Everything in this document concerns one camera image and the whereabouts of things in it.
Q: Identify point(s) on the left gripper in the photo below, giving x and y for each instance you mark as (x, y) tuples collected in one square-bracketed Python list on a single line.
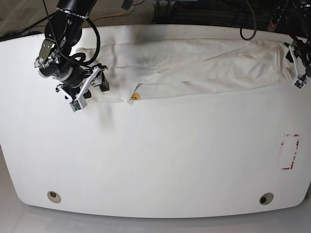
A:
[(302, 51)]

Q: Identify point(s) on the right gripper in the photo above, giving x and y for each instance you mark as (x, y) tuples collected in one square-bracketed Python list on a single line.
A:
[(74, 83)]

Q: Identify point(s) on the white printed T-shirt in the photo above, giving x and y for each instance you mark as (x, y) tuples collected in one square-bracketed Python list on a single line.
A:
[(182, 67)]

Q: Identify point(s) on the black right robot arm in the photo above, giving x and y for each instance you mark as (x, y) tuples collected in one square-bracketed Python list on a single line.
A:
[(62, 32)]

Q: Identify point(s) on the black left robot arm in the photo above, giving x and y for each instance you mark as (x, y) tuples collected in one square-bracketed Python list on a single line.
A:
[(298, 23)]

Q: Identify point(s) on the red tape rectangle marker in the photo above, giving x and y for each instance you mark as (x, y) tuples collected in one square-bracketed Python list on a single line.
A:
[(288, 151)]

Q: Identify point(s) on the black tripod leg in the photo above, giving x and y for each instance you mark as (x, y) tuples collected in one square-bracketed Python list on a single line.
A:
[(23, 32)]

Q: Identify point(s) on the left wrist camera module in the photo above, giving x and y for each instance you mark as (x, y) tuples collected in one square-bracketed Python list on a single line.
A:
[(299, 83)]

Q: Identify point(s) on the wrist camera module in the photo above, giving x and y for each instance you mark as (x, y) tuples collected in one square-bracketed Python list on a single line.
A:
[(78, 104), (299, 83)]

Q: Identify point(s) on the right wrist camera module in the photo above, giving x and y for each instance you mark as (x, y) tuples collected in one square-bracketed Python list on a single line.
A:
[(78, 104)]

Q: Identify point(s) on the left table cable grommet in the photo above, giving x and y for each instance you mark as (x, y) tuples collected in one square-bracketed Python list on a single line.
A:
[(54, 197)]

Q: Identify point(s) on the table cable grommet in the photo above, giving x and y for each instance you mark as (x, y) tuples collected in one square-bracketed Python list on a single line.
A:
[(266, 198), (54, 197)]

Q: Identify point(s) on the right table cable grommet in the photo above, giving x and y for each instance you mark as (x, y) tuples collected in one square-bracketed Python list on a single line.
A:
[(266, 198)]

